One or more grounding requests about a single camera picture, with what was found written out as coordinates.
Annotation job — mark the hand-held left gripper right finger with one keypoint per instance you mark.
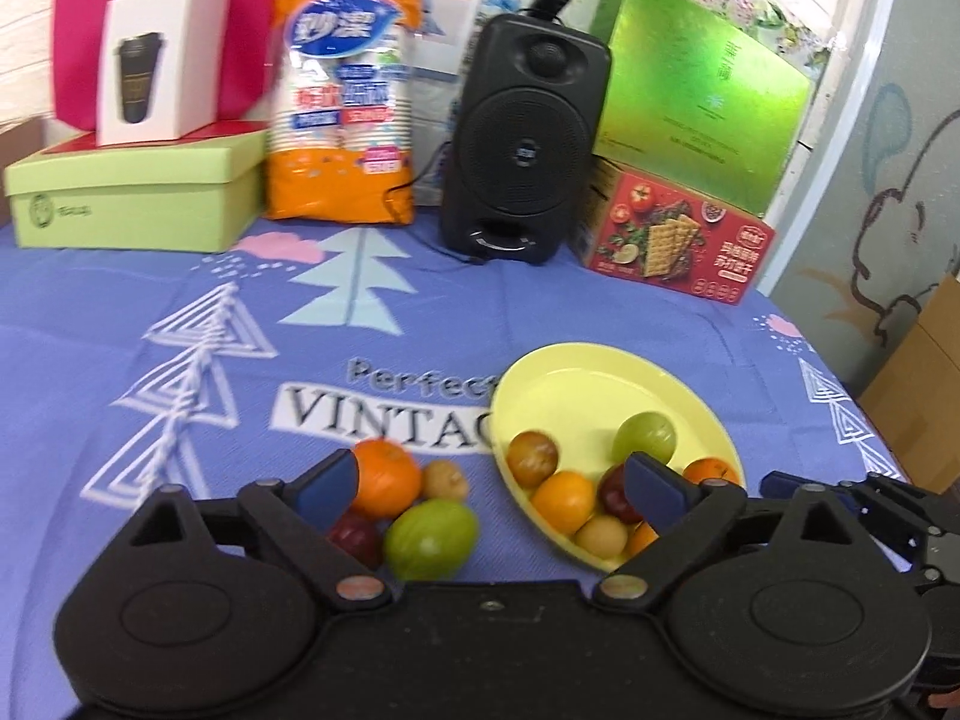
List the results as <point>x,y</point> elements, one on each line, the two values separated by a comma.
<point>652,489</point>

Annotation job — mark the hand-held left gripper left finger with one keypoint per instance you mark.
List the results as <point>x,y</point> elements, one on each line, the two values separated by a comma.
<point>334,484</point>

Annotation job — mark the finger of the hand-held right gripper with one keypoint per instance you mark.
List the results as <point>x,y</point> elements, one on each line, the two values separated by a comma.
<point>780,481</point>

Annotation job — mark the dark red plum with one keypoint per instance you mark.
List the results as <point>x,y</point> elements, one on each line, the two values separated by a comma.
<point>613,499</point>
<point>358,540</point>

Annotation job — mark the mandarin orange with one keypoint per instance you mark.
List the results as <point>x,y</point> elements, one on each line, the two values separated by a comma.
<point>390,476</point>

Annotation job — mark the round green fruit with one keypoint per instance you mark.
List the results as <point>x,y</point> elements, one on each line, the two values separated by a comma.
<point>646,431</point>

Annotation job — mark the large orange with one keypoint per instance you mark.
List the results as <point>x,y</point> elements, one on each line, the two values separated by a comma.
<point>709,471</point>

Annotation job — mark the small yellowish brown fruit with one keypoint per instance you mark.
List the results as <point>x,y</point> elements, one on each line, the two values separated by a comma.
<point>600,536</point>

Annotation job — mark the small greenish brown fruit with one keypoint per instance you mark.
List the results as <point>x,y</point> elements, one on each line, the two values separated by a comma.
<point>444,481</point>

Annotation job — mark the oval green fruit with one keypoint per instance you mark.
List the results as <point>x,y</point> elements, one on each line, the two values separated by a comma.
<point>431,540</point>

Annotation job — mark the yellow plate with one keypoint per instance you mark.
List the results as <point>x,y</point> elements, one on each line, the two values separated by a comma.
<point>592,390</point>

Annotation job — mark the brown-orange fruit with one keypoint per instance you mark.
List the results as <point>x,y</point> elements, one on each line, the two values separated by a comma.
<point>532,457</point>

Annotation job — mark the red cracker box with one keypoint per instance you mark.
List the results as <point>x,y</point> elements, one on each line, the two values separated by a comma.
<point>675,247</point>

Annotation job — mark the blue printed tablecloth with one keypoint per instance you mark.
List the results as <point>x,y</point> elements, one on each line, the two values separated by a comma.
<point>112,330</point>

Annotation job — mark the orange paper cup pack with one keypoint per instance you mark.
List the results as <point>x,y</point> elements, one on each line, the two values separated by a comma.
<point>345,165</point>

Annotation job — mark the light green lidded box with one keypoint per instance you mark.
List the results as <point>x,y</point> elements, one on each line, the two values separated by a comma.
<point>135,202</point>

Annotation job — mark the black speaker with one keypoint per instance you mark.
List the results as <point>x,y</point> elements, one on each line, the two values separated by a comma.
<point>525,150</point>

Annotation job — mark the shiny green gift box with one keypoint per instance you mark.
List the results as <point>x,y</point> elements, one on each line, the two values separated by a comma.
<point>697,90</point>

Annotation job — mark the white cup box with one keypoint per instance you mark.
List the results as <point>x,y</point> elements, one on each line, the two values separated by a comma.
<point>195,67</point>

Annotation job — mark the brown cardboard box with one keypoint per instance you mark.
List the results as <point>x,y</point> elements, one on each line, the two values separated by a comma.
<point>22,139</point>

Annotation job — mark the black microphone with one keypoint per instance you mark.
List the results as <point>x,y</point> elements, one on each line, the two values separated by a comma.
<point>551,0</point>

